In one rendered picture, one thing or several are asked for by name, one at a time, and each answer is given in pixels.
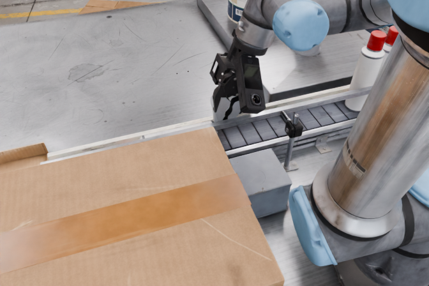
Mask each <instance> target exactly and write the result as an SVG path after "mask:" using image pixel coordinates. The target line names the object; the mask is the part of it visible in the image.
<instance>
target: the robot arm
mask: <svg viewBox="0 0 429 286"><path fill-rule="evenodd" d="M393 24H394V26H395V28H396V30H397V31H398V32H399V33H398V36H397V38H396V40H395V42H394V44H393V46H392V48H391V50H390V52H389V54H388V56H387V58H386V60H385V62H384V64H383V66H382V68H381V70H380V72H379V74H378V76H377V78H376V80H375V82H374V84H373V86H372V88H371V90H370V92H369V94H368V96H367V98H366V100H365V103H364V105H363V107H362V109H361V111H360V113H359V115H358V117H357V119H356V121H355V123H354V125H353V127H352V129H351V131H350V133H349V135H348V137H347V139H346V141H345V143H344V145H343V147H342V149H341V151H340V153H339V155H338V157H337V159H335V160H332V161H330V162H328V163H326V164H325V165H324V166H322V167H321V168H320V170H319V171H318V172H317V174H316V175H315V178H314V180H313V182H312V184H309V185H306V186H303V185H299V187H297V188H293V189H291V191H290V193H289V207H290V213H291V217H292V221H293V224H294V227H295V230H296V233H297V236H298V238H299V241H300V243H301V246H302V247H303V250H304V251H305V253H306V255H307V257H308V258H309V259H310V261H311V262H312V263H314V264H315V265H317V266H326V265H331V264H333V265H337V264H338V263H339V262H343V261H346V260H351V259H354V262H355V263H356V265H357V266H358V268H360V270H361V271H362V272H363V273H364V274H365V275H366V276H367V277H369V279H371V280H372V281H373V282H375V283H377V284H378V285H380V286H428V285H429V0H247V2H246V4H245V7H244V10H243V13H242V15H241V18H240V20H239V22H238V23H237V28H236V29H234V30H233V32H232V36H233V37H234V38H233V40H232V45H231V47H230V50H229V53H228V52H225V53H224V54H221V53H217V54H216V57H215V59H214V62H213V65H212V67H211V71H210V72H209V74H210V75H211V77H212V80H213V82H214V84H215V85H218V86H217V87H216V88H215V89H214V91H213V95H212V96H211V99H210V102H211V106H212V109H213V120H214V122H217V121H223V120H226V119H231V118H234V117H237V116H238V115H239V114H241V113H248V114H258V113H260V112H262V111H263V110H265V109H266V103H265V98H264V90H263V85H262V77H261V72H260V64H259V59H258V58H257V57H256V56H264V55H265V54H266V52H267V50H268V47H270V46H271V44H272V42H273V40H274V38H275V36H277V37H278V38H279V39H280V40H281V41H282V42H284V43H285V44H286V46H288V47H289V48H290V49H292V50H295V51H300V52H302V51H307V50H311V49H312V48H313V47H314V46H316V45H319V44H320V43H321V42H322V41H323V40H324V38H325V37H326V36H327V35H332V34H338V33H346V32H351V31H360V30H365V29H380V28H383V27H386V26H390V25H393ZM222 56H226V57H222ZM216 61H217V63H218V65H217V67H216V70H215V72H214V71H213V68H214V66H215V62H216Z"/></svg>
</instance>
